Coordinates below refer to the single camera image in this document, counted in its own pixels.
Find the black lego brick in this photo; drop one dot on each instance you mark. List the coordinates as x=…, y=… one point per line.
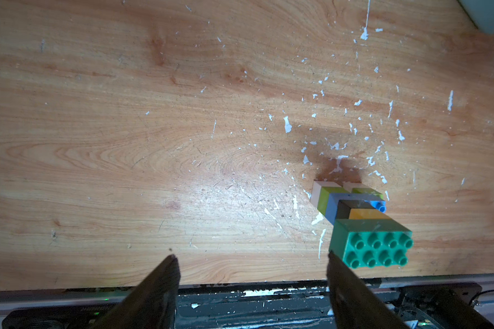
x=344, y=207

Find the blue lego brick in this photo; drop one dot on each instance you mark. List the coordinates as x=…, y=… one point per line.
x=335, y=198

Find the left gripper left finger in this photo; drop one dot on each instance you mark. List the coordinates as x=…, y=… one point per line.
x=152, y=304

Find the white lego brick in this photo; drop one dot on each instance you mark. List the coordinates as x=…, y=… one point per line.
x=349, y=185
x=316, y=191

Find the lime lego brick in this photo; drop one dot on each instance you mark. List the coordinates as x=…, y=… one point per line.
x=323, y=200
x=368, y=191

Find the dark green lego brick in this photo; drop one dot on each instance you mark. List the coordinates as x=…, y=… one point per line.
x=371, y=242

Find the yellow lego brick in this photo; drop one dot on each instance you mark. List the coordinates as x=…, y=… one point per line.
x=367, y=213

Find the grey plastic toolbox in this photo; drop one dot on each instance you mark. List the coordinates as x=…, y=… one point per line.
x=481, y=12

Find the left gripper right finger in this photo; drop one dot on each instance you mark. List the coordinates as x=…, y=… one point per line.
x=353, y=304

